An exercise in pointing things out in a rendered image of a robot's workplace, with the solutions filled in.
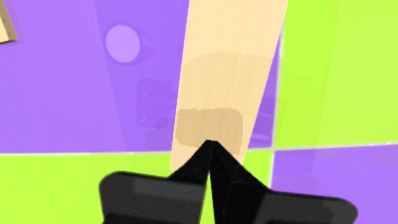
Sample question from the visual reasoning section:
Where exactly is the beige strip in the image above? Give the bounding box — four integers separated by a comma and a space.
169, 0, 288, 170

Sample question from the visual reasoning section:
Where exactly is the small tan block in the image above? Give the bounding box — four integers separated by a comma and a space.
0, 0, 18, 44

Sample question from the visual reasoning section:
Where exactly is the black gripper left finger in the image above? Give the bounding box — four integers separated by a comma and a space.
98, 140, 213, 224

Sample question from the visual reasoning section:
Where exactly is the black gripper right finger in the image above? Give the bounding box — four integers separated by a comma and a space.
209, 140, 359, 224

